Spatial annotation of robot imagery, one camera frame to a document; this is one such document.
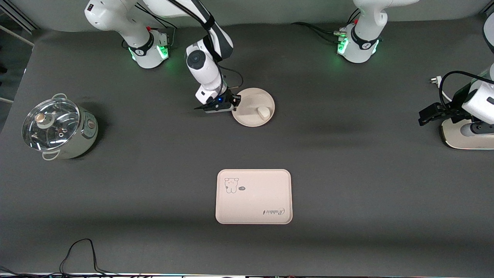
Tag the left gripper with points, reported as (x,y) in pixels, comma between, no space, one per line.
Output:
(452,110)

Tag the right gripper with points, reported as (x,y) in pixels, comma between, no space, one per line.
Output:
(228,98)

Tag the round beige plate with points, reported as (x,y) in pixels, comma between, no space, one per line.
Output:
(251,104)

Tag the white steamed bun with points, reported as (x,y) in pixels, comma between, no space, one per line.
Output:
(264,112)

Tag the beige rectangular rabbit tray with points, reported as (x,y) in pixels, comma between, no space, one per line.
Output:
(254,199)

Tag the beige appliance base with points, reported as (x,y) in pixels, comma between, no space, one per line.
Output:
(463,139)

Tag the steel pot with glass lid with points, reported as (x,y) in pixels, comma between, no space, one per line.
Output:
(84,141)

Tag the glass pot lid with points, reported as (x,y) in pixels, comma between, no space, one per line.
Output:
(50,123)

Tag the grey metal frame bar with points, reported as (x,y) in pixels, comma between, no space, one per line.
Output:
(23,21)

